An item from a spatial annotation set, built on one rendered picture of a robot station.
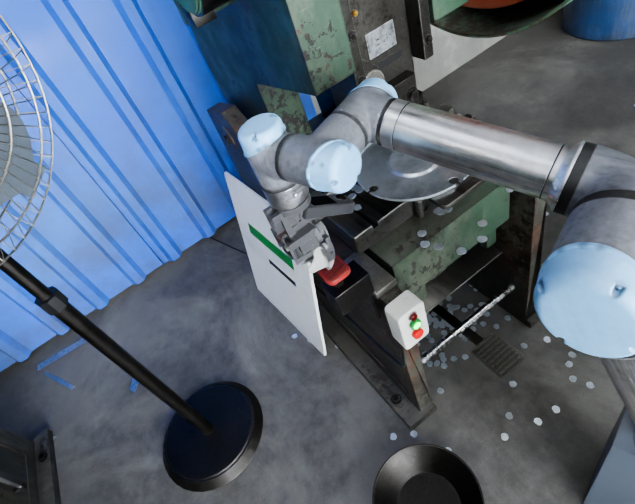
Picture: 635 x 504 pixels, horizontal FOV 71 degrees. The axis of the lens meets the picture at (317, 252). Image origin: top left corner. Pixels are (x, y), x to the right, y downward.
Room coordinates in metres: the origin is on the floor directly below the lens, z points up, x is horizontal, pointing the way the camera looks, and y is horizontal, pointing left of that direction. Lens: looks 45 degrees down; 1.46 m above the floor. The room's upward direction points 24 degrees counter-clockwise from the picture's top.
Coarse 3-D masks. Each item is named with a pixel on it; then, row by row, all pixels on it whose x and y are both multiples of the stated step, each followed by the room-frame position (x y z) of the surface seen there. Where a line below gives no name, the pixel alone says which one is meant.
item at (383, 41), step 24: (360, 0) 0.87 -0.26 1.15; (384, 0) 0.89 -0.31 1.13; (360, 24) 0.87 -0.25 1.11; (384, 24) 0.88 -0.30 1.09; (360, 48) 0.87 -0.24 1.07; (384, 48) 0.88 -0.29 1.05; (408, 48) 0.90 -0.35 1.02; (384, 72) 0.88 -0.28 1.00; (408, 72) 0.88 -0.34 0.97; (336, 96) 0.96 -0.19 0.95; (408, 96) 0.85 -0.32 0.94
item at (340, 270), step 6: (336, 258) 0.66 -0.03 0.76; (336, 264) 0.65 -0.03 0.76; (342, 264) 0.64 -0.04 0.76; (324, 270) 0.65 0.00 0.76; (330, 270) 0.64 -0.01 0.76; (336, 270) 0.63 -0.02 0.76; (342, 270) 0.62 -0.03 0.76; (348, 270) 0.62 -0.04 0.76; (324, 276) 0.63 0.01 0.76; (330, 276) 0.62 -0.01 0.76; (336, 276) 0.62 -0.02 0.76; (342, 276) 0.61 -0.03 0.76; (330, 282) 0.61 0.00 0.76; (336, 282) 0.61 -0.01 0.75
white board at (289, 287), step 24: (240, 192) 1.35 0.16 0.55; (240, 216) 1.40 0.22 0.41; (264, 216) 1.20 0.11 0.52; (264, 240) 1.24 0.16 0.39; (264, 264) 1.29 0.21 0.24; (288, 264) 1.10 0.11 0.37; (264, 288) 1.34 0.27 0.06; (288, 288) 1.13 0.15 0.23; (312, 288) 0.97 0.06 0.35; (288, 312) 1.16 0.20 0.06; (312, 312) 0.99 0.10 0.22; (312, 336) 1.01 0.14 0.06
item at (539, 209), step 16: (512, 192) 0.80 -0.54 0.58; (512, 208) 0.80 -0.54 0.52; (528, 208) 0.75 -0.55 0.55; (544, 208) 0.75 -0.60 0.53; (512, 224) 0.80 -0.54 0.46; (528, 224) 0.75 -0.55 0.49; (544, 224) 0.75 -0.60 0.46; (496, 240) 0.85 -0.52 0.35; (512, 240) 0.80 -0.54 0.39; (528, 240) 0.75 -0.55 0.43; (512, 256) 0.80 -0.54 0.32; (528, 256) 0.74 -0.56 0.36; (480, 272) 0.92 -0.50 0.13; (496, 272) 0.85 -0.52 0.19; (512, 272) 0.79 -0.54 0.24; (528, 272) 0.74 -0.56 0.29; (480, 288) 0.93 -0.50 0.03; (496, 288) 0.85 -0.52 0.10; (528, 288) 0.74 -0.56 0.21; (512, 304) 0.79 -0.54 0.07; (528, 304) 0.74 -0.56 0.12; (528, 320) 0.73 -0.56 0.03
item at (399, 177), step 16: (368, 144) 0.96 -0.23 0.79; (368, 160) 0.91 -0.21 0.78; (384, 160) 0.88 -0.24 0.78; (400, 160) 0.85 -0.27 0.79; (416, 160) 0.83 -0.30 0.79; (368, 176) 0.85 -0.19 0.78; (384, 176) 0.83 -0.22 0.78; (400, 176) 0.80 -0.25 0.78; (416, 176) 0.78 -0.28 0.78; (432, 176) 0.76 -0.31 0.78; (448, 176) 0.74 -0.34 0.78; (464, 176) 0.72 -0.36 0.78; (384, 192) 0.77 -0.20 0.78; (400, 192) 0.75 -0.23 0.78; (416, 192) 0.73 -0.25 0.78; (432, 192) 0.71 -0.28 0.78
